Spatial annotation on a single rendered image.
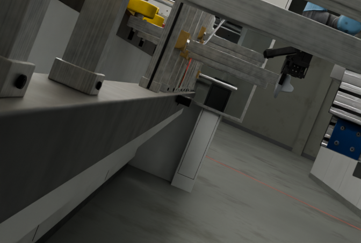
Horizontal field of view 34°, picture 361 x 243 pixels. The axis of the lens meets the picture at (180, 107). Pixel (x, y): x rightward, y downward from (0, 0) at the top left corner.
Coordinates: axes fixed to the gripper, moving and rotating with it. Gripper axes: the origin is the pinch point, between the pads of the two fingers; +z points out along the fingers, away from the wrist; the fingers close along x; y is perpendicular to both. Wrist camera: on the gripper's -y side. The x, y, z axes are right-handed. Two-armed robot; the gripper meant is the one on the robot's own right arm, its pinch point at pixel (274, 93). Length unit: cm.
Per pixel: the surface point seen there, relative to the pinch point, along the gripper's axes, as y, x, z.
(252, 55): -11.2, 23.5, -11.6
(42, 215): -34, -144, 29
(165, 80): -34, -56, 10
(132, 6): -49, -54, -5
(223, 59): -21, -51, -1
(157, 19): -45, -28, -7
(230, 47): -20.8, 23.5, -11.4
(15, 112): -30, -183, 13
